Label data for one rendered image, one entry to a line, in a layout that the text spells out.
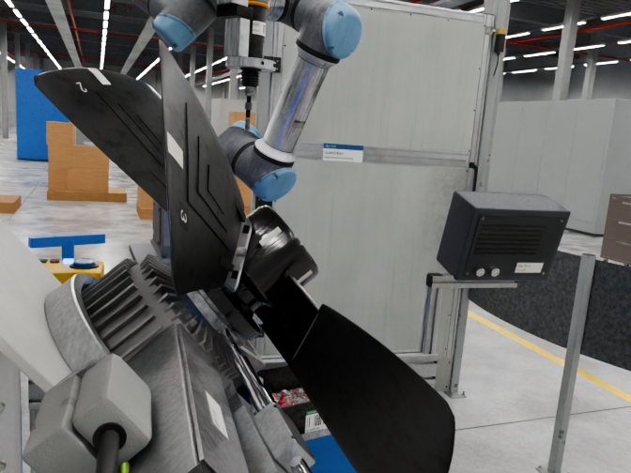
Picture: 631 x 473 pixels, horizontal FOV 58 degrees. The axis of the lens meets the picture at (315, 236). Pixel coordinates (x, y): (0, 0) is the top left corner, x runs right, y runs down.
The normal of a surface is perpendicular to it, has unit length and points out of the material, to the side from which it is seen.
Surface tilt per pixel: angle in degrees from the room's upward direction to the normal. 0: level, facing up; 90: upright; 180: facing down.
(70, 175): 90
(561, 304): 90
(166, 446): 40
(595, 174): 90
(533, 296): 90
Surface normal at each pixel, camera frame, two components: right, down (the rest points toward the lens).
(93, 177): 0.35, 0.19
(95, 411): 0.04, -0.11
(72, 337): -0.22, -0.43
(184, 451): -0.56, -0.76
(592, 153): -0.93, 0.00
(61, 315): -0.36, -0.59
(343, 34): 0.69, 0.48
